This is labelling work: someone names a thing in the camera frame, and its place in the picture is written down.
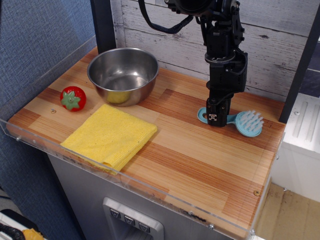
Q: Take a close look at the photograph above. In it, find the red toy strawberry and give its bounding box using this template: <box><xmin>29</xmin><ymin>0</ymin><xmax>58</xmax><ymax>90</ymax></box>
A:
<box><xmin>60</xmin><ymin>86</ymin><xmax>87</xmax><ymax>112</ymax></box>

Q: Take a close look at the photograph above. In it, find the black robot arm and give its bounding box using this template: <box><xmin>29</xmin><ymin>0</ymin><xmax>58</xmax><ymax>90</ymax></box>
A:
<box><xmin>166</xmin><ymin>0</ymin><xmax>248</xmax><ymax>127</ymax></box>

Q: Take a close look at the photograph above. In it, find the black and yellow object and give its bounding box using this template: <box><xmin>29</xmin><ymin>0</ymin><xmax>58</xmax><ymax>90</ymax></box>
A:
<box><xmin>0</xmin><ymin>223</ymin><xmax>45</xmax><ymax>240</ymax></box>

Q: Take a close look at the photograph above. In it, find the black frame post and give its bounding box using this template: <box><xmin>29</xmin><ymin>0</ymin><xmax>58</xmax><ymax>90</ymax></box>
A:
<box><xmin>90</xmin><ymin>0</ymin><xmax>116</xmax><ymax>54</ymax></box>
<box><xmin>279</xmin><ymin>3</ymin><xmax>320</xmax><ymax>124</ymax></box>

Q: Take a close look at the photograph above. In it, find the black left frame post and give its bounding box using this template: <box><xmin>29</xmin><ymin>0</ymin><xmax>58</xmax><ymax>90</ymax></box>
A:
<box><xmin>90</xmin><ymin>0</ymin><xmax>116</xmax><ymax>54</ymax></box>

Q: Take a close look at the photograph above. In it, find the clear acrylic guard rail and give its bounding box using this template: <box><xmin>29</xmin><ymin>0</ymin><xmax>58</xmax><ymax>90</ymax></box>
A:
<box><xmin>0</xmin><ymin>35</ymin><xmax>286</xmax><ymax>240</ymax></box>

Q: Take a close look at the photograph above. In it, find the white toy sink counter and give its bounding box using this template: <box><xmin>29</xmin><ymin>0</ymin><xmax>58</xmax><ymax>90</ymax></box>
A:
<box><xmin>271</xmin><ymin>93</ymin><xmax>320</xmax><ymax>202</ymax></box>

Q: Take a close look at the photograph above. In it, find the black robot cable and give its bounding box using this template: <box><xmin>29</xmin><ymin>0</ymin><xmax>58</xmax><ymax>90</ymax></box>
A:
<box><xmin>137</xmin><ymin>0</ymin><xmax>194</xmax><ymax>35</ymax></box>

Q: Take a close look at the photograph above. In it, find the grey toy fridge cabinet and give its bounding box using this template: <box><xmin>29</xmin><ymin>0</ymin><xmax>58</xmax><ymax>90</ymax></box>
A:
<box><xmin>48</xmin><ymin>155</ymin><xmax>229</xmax><ymax>240</ymax></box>

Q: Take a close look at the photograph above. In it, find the light blue brush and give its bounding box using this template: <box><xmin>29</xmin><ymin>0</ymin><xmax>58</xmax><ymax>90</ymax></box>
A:
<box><xmin>197</xmin><ymin>107</ymin><xmax>264</xmax><ymax>138</ymax></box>

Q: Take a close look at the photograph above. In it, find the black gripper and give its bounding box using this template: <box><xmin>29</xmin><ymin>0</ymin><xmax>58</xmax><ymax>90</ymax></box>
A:
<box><xmin>205</xmin><ymin>51</ymin><xmax>248</xmax><ymax>127</ymax></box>

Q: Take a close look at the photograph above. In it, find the black right frame post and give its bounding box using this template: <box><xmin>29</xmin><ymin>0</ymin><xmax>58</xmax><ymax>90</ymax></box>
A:
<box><xmin>279</xmin><ymin>3</ymin><xmax>320</xmax><ymax>124</ymax></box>

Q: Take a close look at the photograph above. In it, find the stainless steel bowl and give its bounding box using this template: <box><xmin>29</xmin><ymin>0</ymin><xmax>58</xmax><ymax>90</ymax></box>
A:
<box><xmin>87</xmin><ymin>47</ymin><xmax>159</xmax><ymax>107</ymax></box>

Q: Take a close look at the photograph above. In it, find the yellow folded cloth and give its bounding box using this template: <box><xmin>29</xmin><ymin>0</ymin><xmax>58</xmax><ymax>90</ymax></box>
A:
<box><xmin>60</xmin><ymin>104</ymin><xmax>158</xmax><ymax>175</ymax></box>

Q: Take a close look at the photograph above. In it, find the grey dispenser button panel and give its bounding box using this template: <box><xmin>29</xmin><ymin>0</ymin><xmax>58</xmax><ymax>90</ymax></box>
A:
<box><xmin>102</xmin><ymin>197</ymin><xmax>165</xmax><ymax>240</ymax></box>

